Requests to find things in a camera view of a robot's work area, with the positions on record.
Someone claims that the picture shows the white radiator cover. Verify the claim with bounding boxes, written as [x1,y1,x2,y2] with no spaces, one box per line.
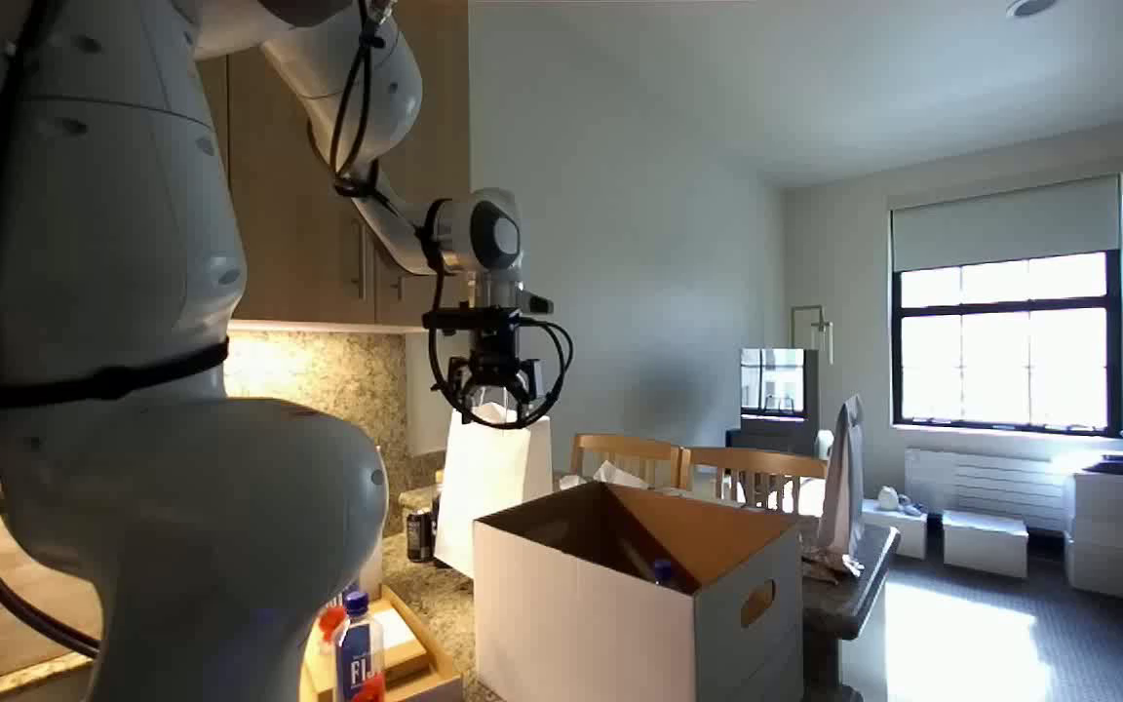
[904,440,1085,534]

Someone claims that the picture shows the white cardboard storage box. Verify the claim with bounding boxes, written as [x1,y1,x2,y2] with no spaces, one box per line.
[472,480,813,702]

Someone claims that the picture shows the small television screen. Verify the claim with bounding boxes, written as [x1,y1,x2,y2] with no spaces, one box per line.
[734,341,813,426]

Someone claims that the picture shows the white roller blind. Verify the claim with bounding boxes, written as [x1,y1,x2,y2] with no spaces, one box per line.
[884,170,1123,272]

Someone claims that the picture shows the wooden upper kitchen cabinet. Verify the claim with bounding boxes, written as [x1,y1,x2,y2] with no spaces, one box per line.
[196,0,476,326]

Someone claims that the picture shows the white drawer dresser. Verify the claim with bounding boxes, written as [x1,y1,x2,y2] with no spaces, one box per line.
[1064,462,1123,603]

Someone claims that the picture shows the dark jar with tan lid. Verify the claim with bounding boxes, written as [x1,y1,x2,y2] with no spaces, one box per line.
[402,501,442,564]

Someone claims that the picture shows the dark television stand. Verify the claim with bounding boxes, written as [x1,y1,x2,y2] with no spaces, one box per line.
[726,419,829,460]

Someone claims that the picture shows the white storage cube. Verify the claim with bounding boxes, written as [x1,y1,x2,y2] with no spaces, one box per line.
[942,508,1035,582]
[864,493,933,561]

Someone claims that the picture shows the tan wooden board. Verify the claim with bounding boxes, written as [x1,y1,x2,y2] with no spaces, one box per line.
[302,590,442,702]

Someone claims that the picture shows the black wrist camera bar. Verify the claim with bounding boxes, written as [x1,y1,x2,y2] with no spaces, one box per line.
[420,296,554,330]

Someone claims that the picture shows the black framed window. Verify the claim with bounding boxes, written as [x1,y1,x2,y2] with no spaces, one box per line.
[890,249,1123,440]

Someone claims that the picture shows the thin metal frame stand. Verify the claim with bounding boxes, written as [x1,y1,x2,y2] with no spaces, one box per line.
[788,300,843,371]

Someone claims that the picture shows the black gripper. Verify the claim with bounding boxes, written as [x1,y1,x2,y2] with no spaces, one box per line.
[450,323,548,415]

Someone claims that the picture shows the white hanging cloth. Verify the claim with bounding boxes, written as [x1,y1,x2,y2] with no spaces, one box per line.
[819,395,870,561]

